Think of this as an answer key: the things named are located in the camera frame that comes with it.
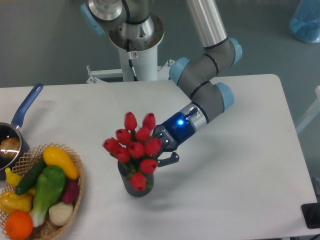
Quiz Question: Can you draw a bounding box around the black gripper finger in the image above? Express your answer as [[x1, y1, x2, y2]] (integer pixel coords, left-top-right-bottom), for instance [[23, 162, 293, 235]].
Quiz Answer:
[[157, 151, 180, 167]]

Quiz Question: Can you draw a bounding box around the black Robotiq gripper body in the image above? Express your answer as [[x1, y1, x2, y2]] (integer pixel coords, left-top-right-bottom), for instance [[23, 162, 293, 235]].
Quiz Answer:
[[152, 112, 196, 157]]

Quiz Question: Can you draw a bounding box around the red tulip bouquet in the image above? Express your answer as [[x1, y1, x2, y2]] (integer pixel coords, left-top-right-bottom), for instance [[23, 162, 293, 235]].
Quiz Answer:
[[102, 112, 162, 191]]

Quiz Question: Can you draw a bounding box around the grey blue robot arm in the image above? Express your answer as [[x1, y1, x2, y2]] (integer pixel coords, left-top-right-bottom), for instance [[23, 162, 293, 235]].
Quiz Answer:
[[80, 0, 242, 167]]

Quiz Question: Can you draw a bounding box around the dark grey ribbed vase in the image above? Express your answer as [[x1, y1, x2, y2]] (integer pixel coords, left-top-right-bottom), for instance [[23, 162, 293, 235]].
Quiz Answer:
[[117, 161, 154, 197]]

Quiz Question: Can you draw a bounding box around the purple red radish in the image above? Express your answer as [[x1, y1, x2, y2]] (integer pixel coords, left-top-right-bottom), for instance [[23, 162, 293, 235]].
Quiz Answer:
[[61, 180, 80, 204]]

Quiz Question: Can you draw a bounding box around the yellow squash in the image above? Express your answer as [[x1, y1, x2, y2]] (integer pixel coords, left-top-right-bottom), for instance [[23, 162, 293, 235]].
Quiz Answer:
[[43, 146, 80, 180]]

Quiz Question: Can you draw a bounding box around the green bok choy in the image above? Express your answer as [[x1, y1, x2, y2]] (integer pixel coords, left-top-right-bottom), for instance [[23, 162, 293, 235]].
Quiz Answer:
[[29, 165, 67, 228]]

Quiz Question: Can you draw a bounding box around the white garlic bulb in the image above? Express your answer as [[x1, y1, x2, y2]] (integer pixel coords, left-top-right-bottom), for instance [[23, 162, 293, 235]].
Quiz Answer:
[[48, 202, 74, 226]]

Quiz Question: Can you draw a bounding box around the woven wicker basket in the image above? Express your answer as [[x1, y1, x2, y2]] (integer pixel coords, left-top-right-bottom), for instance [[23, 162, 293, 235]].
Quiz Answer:
[[0, 143, 85, 240]]

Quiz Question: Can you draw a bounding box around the black device at edge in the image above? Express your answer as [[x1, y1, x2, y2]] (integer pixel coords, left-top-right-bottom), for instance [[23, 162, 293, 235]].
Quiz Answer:
[[301, 202, 320, 229]]

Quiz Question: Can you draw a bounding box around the green cucumber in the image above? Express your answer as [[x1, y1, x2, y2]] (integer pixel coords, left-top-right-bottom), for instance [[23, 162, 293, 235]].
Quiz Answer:
[[15, 158, 47, 195]]

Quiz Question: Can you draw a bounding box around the yellow banana pepper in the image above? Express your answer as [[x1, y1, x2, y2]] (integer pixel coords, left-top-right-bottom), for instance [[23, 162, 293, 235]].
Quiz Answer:
[[3, 167, 23, 193]]

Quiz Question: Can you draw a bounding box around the blue translucent plastic bag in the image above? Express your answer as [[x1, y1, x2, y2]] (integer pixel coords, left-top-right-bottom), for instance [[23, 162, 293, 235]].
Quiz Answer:
[[289, 0, 320, 43]]

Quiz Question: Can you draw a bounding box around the brown bread roll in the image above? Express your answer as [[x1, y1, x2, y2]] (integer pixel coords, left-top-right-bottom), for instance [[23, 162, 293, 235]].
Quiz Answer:
[[0, 137, 20, 160]]

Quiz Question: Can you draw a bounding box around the orange fruit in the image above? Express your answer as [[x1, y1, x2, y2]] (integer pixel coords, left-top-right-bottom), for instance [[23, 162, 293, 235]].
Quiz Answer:
[[4, 210, 33, 240]]

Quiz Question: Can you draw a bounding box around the black pedestal cable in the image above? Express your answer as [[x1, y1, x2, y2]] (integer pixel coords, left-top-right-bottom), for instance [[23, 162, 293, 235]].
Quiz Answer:
[[125, 38, 139, 82]]

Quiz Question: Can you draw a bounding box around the white pedestal base frame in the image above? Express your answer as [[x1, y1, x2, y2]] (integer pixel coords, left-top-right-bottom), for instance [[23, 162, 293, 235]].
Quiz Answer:
[[86, 59, 175, 84]]

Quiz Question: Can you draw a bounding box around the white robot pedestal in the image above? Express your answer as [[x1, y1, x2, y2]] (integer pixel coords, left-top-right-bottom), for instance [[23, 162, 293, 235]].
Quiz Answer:
[[109, 13, 164, 81]]

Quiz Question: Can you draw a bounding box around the white frame at right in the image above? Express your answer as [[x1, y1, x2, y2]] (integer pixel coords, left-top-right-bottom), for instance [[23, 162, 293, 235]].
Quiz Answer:
[[295, 85, 320, 135]]

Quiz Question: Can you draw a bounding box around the blue handled saucepan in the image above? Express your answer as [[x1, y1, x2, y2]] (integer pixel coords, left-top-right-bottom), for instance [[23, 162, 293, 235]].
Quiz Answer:
[[0, 83, 44, 181]]

